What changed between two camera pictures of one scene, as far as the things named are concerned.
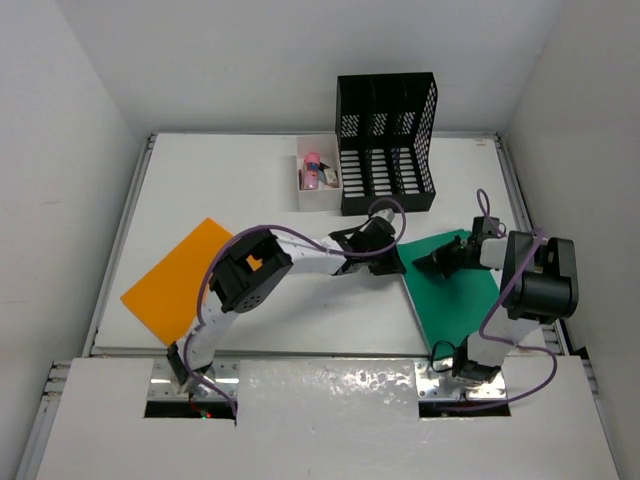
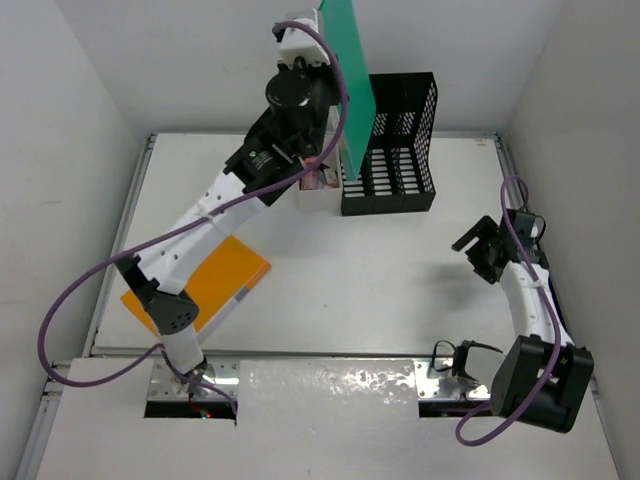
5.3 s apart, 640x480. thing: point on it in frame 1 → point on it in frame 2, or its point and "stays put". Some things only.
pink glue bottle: [311, 171] stays put
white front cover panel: [329, 420] stays put
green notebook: [447, 309] → [360, 108]
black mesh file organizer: [379, 119] stays put
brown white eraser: [331, 176] stays put
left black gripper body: [381, 263] → [325, 92]
